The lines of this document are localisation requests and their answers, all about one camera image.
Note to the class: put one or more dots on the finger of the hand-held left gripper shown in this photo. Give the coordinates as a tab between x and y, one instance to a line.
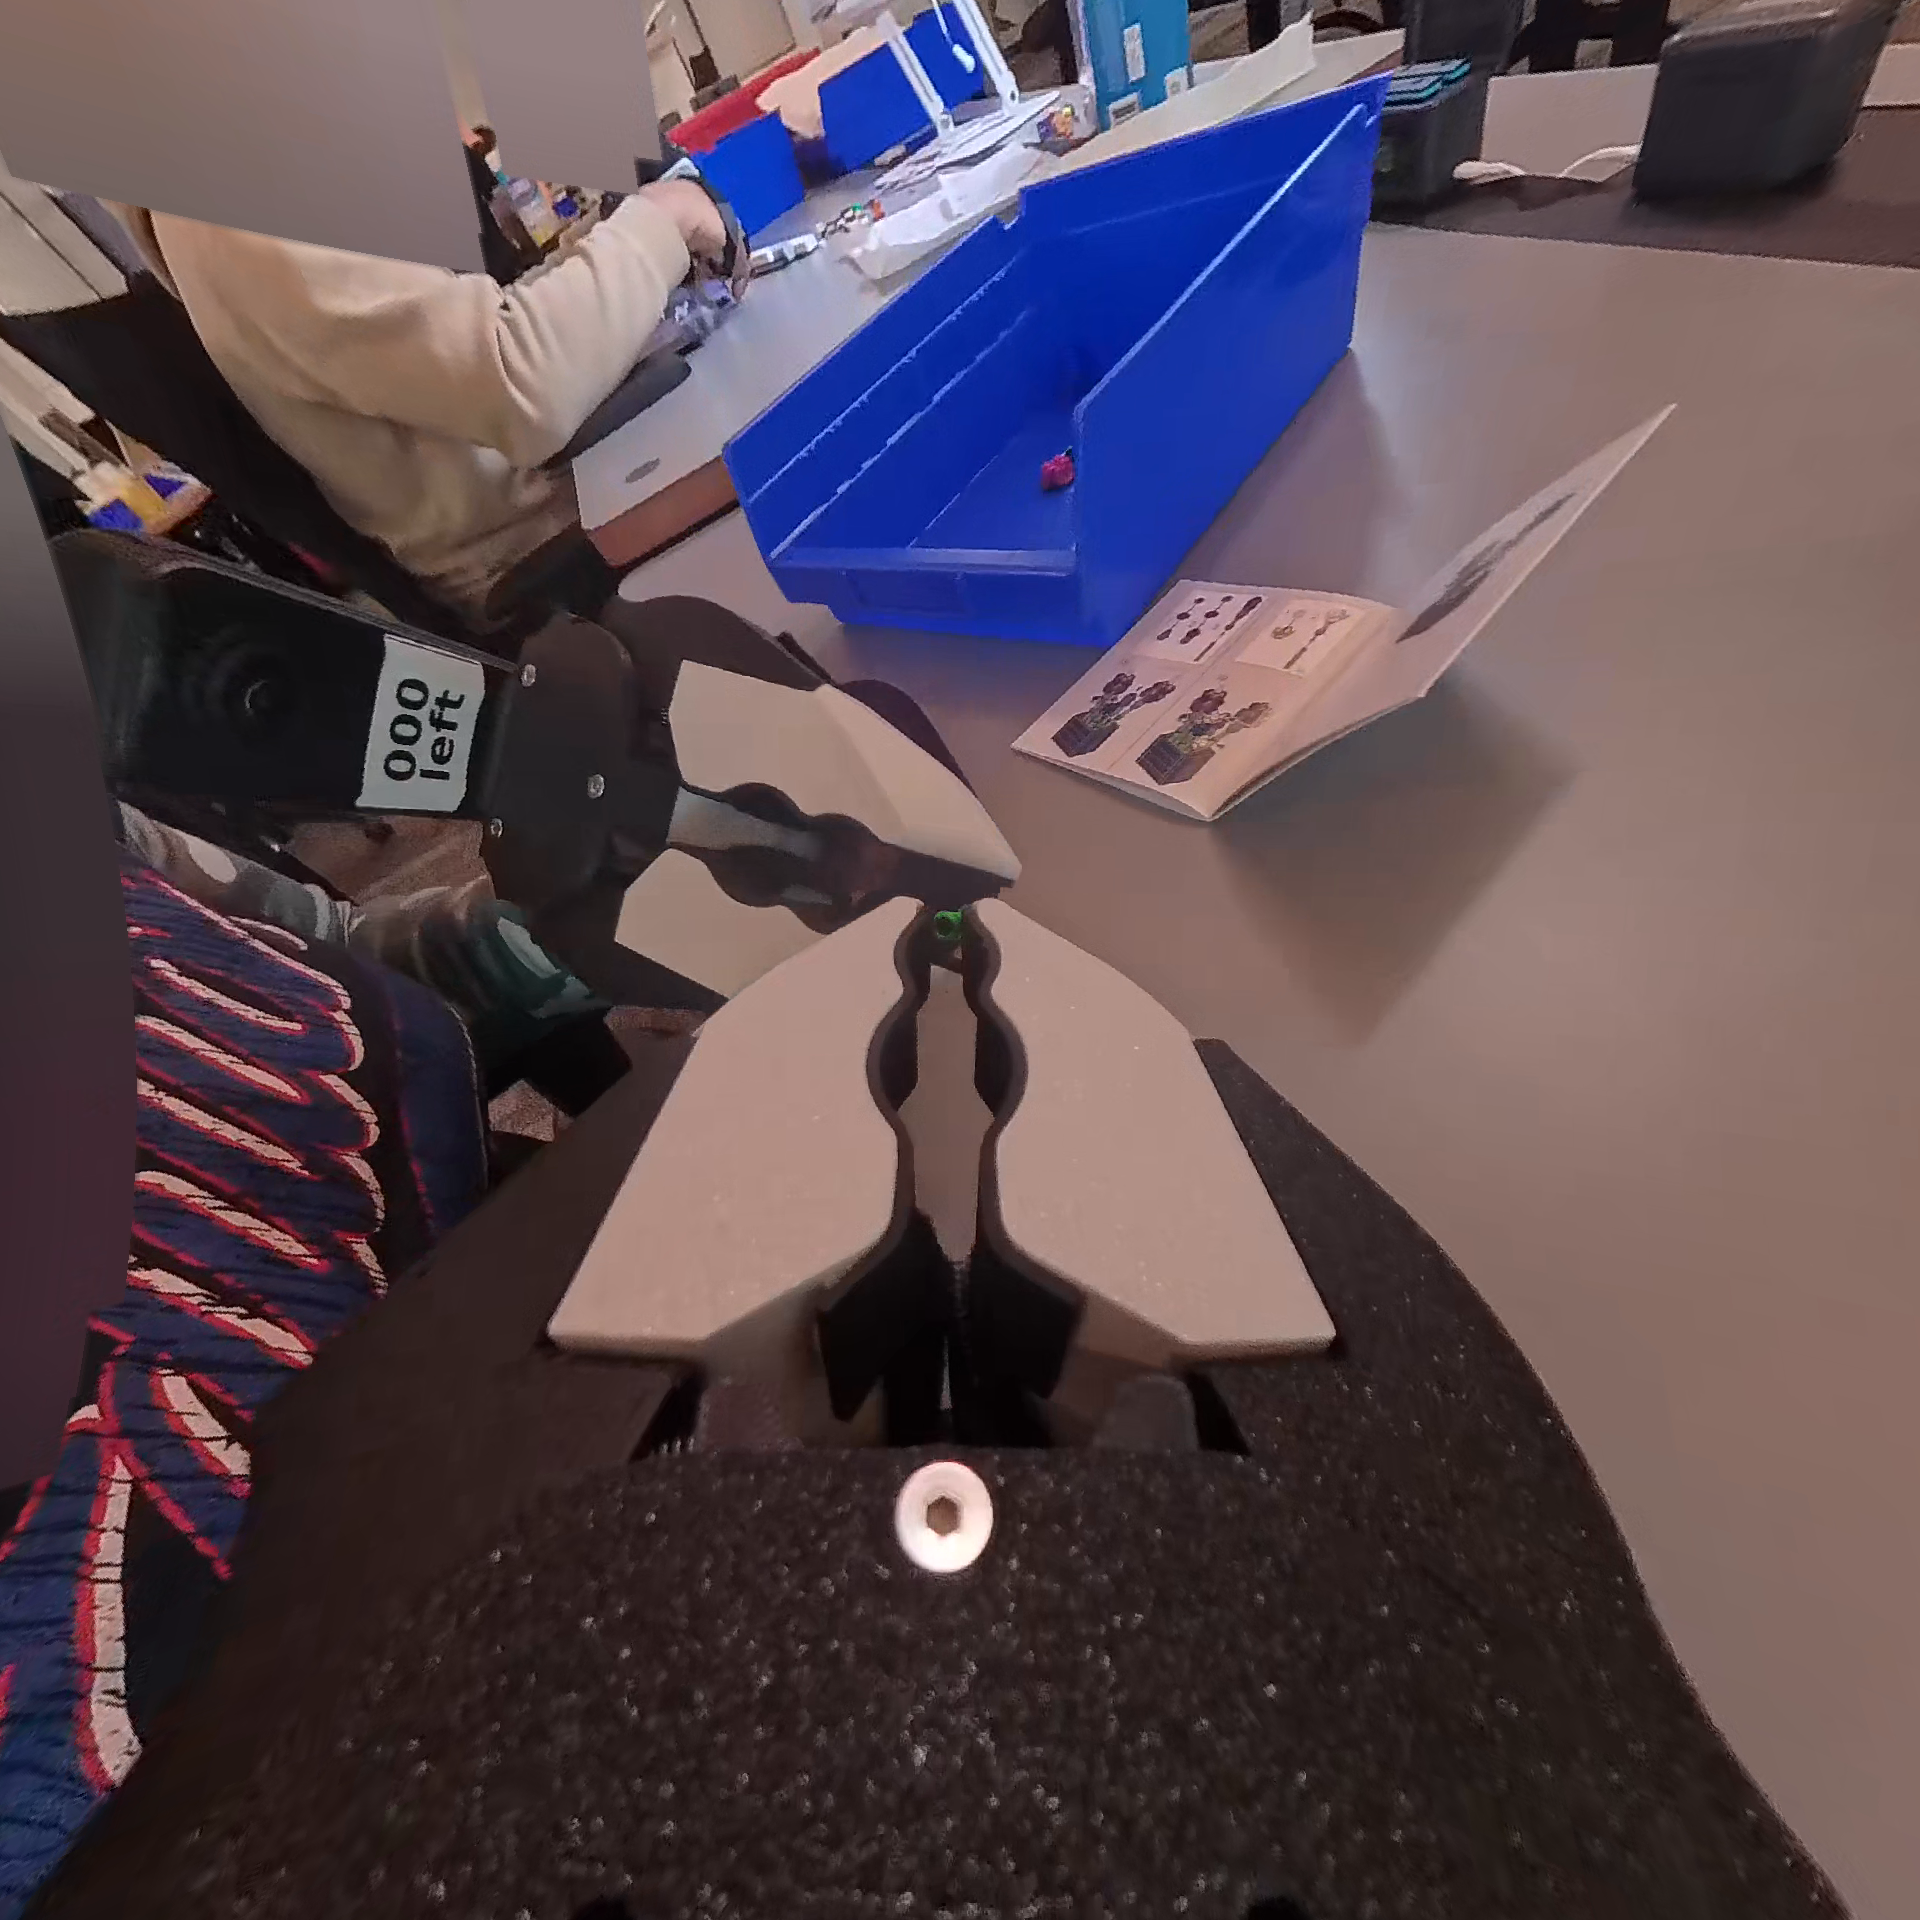
736	915
840	766

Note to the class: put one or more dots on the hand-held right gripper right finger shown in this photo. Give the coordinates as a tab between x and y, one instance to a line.
1156	1201

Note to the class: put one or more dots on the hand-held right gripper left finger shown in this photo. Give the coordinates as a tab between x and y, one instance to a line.
723	1201

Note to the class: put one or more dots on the blue plastic bin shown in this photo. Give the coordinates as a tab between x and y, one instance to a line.
1170	330

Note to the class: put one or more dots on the person's left forearm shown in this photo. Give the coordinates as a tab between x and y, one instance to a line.
392	915

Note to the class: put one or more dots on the lego instruction booklet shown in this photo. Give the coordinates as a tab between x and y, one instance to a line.
1291	677

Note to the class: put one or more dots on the wooden board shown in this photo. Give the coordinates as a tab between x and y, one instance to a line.
663	512

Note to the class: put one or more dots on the person's dark printed sweatshirt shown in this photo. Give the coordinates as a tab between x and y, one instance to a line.
211	1262

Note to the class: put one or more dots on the loose white papers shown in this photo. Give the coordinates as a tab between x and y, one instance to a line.
1021	168

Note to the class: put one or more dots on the blue bins on far desk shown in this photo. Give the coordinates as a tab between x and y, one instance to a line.
870	105

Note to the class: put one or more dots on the tall blue cardboard box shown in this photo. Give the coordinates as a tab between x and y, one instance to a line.
1135	45

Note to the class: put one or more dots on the small black box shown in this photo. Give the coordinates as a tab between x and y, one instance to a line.
1434	138

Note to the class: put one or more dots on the small grey box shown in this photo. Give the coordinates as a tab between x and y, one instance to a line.
1772	91

